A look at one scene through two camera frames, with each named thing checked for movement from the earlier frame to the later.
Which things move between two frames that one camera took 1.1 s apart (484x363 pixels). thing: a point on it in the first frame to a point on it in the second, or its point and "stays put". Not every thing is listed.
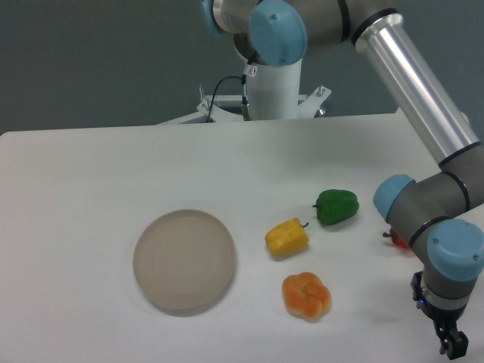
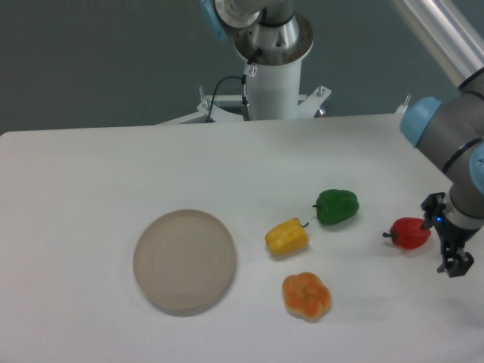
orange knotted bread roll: x=306 y=296 stays put
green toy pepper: x=336 y=206 stays put
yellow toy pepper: x=287 y=237 stays put
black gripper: x=454 y=342 to x=452 y=235
